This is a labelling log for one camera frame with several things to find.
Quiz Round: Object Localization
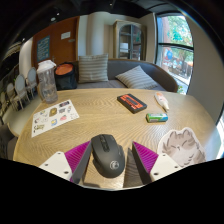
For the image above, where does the black bag with orange top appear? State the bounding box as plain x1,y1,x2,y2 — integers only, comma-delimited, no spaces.
54,62,79,92

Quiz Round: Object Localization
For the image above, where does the green and white pack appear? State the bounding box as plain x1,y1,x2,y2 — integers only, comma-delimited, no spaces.
145,112,169,123

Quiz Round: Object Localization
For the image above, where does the group of white chairs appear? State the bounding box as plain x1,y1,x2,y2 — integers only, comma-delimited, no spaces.
4,66,38,111

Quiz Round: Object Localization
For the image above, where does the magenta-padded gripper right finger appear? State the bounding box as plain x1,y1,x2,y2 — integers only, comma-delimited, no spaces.
131,141,183,185

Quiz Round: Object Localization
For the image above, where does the arched glass-door cabinet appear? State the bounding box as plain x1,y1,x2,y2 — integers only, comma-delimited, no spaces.
112,19,148,62

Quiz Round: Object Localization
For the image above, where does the clear plastic shaker bottle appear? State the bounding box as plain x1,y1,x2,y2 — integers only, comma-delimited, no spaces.
35,59,59,105

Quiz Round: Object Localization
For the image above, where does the small white tube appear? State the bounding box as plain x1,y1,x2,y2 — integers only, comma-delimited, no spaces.
153,91,170,112

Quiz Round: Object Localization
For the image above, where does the grey curved sofa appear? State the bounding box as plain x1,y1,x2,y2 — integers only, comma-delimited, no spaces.
56,58,179,93

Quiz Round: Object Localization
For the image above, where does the black box with red print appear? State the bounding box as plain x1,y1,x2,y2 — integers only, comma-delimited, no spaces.
116,93,148,115

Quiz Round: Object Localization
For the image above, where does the blue poster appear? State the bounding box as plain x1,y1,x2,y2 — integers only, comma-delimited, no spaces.
36,35,51,63

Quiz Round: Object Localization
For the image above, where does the cat-shaped mouse pad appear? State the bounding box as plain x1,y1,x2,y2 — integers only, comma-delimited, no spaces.
156,126,207,168

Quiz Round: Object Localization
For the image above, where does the striped flat cushion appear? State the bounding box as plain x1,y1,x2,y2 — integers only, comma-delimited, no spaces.
115,65,159,90

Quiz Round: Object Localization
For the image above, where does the brown wooden door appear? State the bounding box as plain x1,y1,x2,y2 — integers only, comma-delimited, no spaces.
31,16,80,73

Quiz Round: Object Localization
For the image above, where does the black computer mouse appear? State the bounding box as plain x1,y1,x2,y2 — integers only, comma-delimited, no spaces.
90,133,126,179

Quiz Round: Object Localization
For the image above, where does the black-framed window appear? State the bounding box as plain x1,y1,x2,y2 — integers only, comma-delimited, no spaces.
216,109,224,158
155,13,195,96

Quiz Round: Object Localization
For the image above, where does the small white door sign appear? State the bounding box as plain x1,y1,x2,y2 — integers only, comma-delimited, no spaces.
60,31,72,40

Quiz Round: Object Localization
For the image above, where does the white sticker sheet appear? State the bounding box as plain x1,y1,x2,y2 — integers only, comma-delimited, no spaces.
31,99,80,138

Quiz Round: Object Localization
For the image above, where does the beige upholstered chair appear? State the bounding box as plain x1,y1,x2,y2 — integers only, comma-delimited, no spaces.
6,96,43,138

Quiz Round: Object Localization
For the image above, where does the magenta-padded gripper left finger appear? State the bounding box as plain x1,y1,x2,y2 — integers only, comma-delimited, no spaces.
39,140,93,185

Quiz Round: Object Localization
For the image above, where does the striped square cushion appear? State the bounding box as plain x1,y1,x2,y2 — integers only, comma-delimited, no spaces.
77,53,110,84

